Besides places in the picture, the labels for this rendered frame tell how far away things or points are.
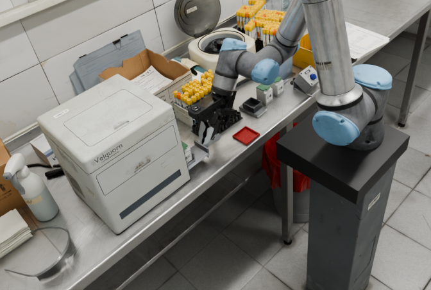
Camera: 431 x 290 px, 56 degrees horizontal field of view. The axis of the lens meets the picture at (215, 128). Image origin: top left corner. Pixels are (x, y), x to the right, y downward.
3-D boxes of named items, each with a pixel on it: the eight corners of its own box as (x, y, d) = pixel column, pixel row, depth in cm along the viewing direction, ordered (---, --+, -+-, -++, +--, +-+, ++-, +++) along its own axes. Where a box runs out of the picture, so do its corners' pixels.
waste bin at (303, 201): (302, 245, 204) (304, 187, 175) (249, 207, 226) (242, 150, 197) (345, 200, 221) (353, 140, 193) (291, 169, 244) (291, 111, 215)
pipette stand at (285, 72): (282, 87, 159) (281, 65, 153) (267, 82, 163) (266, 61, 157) (295, 75, 165) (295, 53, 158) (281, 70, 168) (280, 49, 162)
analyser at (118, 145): (117, 237, 114) (82, 162, 95) (72, 188, 131) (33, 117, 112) (197, 174, 129) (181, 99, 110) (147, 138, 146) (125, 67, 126)
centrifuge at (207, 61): (224, 93, 161) (220, 67, 153) (185, 65, 181) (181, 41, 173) (270, 70, 170) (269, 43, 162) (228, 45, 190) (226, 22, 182)
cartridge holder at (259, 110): (258, 118, 147) (257, 110, 144) (239, 109, 152) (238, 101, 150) (267, 110, 149) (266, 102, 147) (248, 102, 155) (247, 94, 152)
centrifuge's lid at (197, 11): (172, -7, 161) (163, -10, 167) (186, 51, 175) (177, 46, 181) (216, -24, 169) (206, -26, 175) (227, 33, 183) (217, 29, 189)
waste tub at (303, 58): (315, 75, 163) (316, 53, 156) (289, 64, 171) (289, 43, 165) (335, 61, 169) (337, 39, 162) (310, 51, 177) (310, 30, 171)
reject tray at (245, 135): (246, 145, 136) (246, 144, 136) (232, 137, 141) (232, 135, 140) (260, 135, 140) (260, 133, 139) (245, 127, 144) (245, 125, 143)
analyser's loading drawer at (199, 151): (161, 194, 122) (157, 182, 119) (148, 183, 126) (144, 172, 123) (210, 156, 132) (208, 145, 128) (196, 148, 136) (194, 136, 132)
